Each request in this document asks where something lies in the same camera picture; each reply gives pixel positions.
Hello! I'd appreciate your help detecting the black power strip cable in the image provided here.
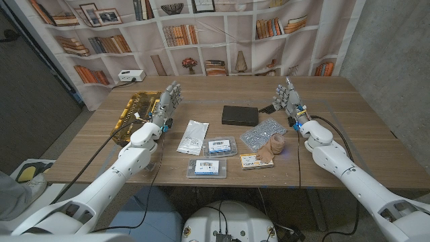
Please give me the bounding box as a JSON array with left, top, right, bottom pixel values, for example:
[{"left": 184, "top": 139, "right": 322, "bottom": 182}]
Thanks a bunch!
[{"left": 112, "top": 79, "right": 137, "bottom": 90}]

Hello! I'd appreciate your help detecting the black rectangular box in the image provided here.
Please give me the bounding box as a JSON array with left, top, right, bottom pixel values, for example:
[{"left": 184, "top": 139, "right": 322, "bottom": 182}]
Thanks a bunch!
[{"left": 221, "top": 105, "right": 260, "bottom": 127}]

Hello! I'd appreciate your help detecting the white shoe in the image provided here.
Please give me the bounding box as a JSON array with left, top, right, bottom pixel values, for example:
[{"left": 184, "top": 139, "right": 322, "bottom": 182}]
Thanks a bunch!
[{"left": 25, "top": 172, "right": 48, "bottom": 199}]

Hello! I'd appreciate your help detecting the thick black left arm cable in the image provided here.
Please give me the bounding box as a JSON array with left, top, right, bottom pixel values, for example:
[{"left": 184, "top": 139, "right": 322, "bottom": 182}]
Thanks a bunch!
[{"left": 49, "top": 119, "right": 151, "bottom": 205}]

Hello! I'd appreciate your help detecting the beige nylon stocking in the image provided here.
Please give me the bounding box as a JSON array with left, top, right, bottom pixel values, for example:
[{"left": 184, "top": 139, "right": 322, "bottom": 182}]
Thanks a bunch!
[{"left": 255, "top": 133, "right": 286, "bottom": 165}]

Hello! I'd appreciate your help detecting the yellow and black floor pad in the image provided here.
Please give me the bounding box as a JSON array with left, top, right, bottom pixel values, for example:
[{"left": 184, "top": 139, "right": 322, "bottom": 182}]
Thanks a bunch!
[{"left": 15, "top": 161, "right": 54, "bottom": 184}]

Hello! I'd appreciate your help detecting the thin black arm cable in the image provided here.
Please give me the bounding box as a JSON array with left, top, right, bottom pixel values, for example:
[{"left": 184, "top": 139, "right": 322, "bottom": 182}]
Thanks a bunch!
[
  {"left": 90, "top": 130, "right": 166, "bottom": 233},
  {"left": 296, "top": 129, "right": 302, "bottom": 189}
]

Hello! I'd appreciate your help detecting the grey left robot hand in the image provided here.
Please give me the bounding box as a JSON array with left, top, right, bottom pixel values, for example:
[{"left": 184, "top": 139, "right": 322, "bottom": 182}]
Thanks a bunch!
[{"left": 150, "top": 80, "right": 184, "bottom": 130}]

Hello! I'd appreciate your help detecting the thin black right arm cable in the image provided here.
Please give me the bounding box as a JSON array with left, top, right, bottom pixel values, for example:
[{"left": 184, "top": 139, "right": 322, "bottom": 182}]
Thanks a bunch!
[{"left": 296, "top": 129, "right": 302, "bottom": 189}]

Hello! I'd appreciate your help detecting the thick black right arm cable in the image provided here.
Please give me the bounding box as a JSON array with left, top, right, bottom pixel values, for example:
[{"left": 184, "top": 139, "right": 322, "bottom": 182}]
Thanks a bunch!
[{"left": 310, "top": 115, "right": 360, "bottom": 242}]

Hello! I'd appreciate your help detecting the printed bookshelf backdrop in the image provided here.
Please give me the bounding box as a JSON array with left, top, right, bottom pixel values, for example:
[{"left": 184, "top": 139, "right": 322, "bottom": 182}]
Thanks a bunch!
[{"left": 5, "top": 0, "right": 367, "bottom": 112}]

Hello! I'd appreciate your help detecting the black floor power adapter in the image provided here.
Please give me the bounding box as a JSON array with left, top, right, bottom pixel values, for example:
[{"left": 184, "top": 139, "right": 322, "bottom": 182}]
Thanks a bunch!
[{"left": 278, "top": 228, "right": 306, "bottom": 242}]

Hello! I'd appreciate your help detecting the orange and white card box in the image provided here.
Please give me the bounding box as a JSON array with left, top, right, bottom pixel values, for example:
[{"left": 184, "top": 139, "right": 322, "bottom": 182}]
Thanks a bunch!
[{"left": 239, "top": 153, "right": 275, "bottom": 171}]

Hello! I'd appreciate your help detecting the white power strip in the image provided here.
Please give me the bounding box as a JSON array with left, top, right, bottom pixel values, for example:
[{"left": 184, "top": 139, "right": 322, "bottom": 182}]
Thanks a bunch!
[{"left": 118, "top": 69, "right": 147, "bottom": 83}]

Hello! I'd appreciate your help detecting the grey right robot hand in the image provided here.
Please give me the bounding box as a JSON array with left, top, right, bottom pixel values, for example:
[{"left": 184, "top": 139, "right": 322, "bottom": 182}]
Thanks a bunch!
[{"left": 271, "top": 76, "right": 310, "bottom": 126}]

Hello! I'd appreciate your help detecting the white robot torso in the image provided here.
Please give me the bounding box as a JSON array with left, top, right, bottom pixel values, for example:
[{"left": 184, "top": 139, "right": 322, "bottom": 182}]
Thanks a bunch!
[{"left": 181, "top": 200, "right": 279, "bottom": 242}]

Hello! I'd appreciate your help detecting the grey trouser leg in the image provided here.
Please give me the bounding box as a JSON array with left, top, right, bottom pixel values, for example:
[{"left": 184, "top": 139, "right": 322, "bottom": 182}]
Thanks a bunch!
[{"left": 0, "top": 171, "right": 34, "bottom": 221}]

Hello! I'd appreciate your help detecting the clear case with blue label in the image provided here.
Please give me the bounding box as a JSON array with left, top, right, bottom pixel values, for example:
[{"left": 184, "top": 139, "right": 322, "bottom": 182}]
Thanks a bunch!
[
  {"left": 202, "top": 136, "right": 239, "bottom": 159},
  {"left": 186, "top": 158, "right": 228, "bottom": 179}
]

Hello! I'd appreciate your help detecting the white floor mat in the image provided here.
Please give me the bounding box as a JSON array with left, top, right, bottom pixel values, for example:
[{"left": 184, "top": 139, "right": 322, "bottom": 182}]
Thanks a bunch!
[{"left": 0, "top": 158, "right": 67, "bottom": 233}]

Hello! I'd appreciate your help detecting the black hex key set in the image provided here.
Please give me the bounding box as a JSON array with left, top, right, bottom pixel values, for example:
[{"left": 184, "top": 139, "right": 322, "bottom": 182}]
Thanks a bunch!
[{"left": 258, "top": 104, "right": 277, "bottom": 115}]

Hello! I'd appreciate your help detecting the black coiled wall cable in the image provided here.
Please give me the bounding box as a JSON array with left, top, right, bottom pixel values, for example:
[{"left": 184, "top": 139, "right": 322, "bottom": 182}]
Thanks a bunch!
[{"left": 0, "top": 29, "right": 19, "bottom": 43}]

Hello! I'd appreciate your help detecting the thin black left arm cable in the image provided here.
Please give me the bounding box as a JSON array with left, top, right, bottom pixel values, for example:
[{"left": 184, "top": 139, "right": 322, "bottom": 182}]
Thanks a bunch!
[{"left": 90, "top": 130, "right": 166, "bottom": 233}]

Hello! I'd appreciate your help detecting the yellow transparent tool case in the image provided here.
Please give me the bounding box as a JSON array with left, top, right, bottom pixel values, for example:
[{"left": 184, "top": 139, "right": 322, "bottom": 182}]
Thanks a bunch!
[{"left": 110, "top": 91, "right": 163, "bottom": 148}]

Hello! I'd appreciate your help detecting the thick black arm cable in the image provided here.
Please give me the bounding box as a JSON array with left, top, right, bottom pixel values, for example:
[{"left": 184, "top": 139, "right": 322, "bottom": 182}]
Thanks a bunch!
[
  {"left": 310, "top": 115, "right": 360, "bottom": 242},
  {"left": 49, "top": 119, "right": 151, "bottom": 205}
]

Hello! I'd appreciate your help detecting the grey table leg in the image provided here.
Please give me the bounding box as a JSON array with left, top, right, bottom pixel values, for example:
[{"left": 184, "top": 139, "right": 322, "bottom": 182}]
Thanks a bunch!
[{"left": 304, "top": 188, "right": 329, "bottom": 233}]

